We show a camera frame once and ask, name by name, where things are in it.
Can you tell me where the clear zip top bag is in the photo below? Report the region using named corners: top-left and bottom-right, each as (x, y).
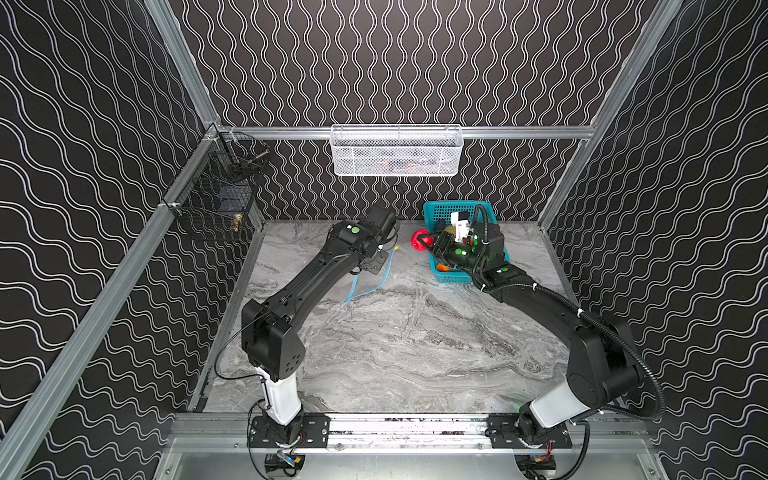
top-left (326, 246), bottom-right (399, 304)

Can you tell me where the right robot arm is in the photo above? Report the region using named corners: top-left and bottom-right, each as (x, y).
top-left (416, 205), bottom-right (666, 443)

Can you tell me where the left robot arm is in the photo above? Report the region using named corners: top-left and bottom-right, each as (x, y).
top-left (241, 204), bottom-right (397, 426)

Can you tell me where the teal plastic basket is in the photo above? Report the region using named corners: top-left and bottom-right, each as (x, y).
top-left (423, 200), bottom-right (498, 284)

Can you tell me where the brass object in basket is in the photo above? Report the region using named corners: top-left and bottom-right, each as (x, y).
top-left (230, 214), bottom-right (243, 234)

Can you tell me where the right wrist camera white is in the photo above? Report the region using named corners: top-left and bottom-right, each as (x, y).
top-left (450, 210), bottom-right (471, 243)

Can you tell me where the clear wall-mounted basket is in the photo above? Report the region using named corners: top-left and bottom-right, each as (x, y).
top-left (330, 124), bottom-right (464, 177)

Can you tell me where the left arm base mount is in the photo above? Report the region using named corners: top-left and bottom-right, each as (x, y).
top-left (247, 412), bottom-right (331, 449)

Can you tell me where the black wire wall basket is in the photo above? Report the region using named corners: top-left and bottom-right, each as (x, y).
top-left (170, 125), bottom-right (272, 244)

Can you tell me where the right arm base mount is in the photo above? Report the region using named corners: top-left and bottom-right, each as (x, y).
top-left (484, 413), bottom-right (573, 449)

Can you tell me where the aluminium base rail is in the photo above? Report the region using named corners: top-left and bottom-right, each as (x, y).
top-left (167, 411), bottom-right (655, 454)

